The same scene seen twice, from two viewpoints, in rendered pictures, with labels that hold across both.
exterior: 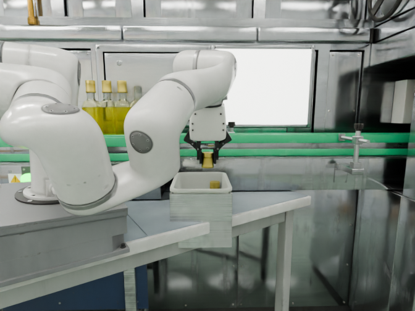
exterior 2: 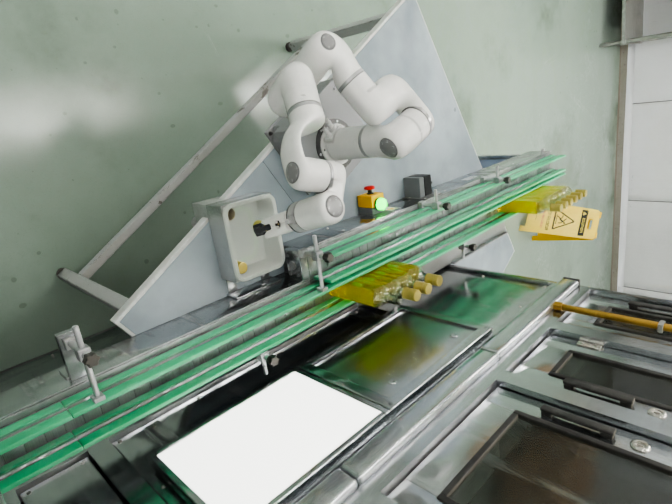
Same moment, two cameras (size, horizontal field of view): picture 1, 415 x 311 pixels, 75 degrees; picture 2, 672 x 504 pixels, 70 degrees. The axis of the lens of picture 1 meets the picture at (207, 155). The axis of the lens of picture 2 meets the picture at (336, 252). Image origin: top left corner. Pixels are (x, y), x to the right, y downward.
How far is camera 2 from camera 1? 126 cm
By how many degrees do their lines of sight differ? 67
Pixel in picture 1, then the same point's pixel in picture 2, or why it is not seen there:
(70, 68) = (387, 131)
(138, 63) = (438, 347)
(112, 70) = (450, 329)
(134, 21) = (496, 370)
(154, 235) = (258, 164)
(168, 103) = (297, 77)
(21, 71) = (384, 88)
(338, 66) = not seen: outside the picture
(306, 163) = (138, 351)
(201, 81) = (299, 118)
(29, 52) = (409, 118)
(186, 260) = not seen: hidden behind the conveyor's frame
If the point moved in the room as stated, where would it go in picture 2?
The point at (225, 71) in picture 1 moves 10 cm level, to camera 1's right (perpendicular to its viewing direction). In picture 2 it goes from (291, 137) to (254, 142)
